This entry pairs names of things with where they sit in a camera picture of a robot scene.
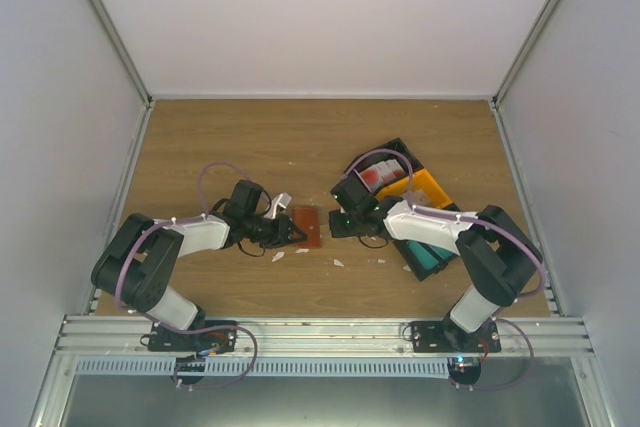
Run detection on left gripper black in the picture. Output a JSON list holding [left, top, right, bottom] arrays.
[[244, 213, 306, 249]]

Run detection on brown leather card holder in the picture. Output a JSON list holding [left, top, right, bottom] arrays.
[[292, 205, 322, 249]]

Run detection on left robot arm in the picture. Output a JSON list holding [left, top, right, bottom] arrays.
[[91, 180, 307, 351]]

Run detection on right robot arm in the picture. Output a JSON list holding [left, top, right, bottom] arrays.
[[329, 176, 545, 352]]

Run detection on cards in black bin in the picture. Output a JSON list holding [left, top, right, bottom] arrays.
[[359, 159, 405, 191]]

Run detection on card in yellow bin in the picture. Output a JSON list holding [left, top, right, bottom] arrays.
[[411, 190, 432, 207]]

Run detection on black storage bin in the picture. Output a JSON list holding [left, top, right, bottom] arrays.
[[343, 138, 424, 178]]

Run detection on black bin with teal item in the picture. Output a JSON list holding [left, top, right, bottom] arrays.
[[392, 201, 464, 283]]

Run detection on yellow storage bin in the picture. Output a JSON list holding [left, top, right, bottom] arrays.
[[376, 168, 454, 209]]

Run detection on teal item in bin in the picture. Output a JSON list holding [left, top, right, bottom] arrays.
[[403, 241, 454, 280]]

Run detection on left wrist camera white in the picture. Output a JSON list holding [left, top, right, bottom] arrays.
[[264, 192, 292, 219]]

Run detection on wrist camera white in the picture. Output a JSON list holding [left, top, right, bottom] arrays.
[[345, 170, 371, 194], [264, 192, 292, 219]]

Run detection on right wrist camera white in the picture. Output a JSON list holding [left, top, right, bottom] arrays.
[[345, 170, 371, 194]]

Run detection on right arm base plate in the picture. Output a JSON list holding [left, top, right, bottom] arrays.
[[402, 320, 502, 354]]

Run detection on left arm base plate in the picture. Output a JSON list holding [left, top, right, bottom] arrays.
[[140, 320, 238, 354]]

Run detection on aluminium front rail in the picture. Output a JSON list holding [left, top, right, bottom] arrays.
[[54, 316, 595, 358]]

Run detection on grey slotted cable duct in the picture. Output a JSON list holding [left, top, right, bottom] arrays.
[[76, 356, 449, 379]]

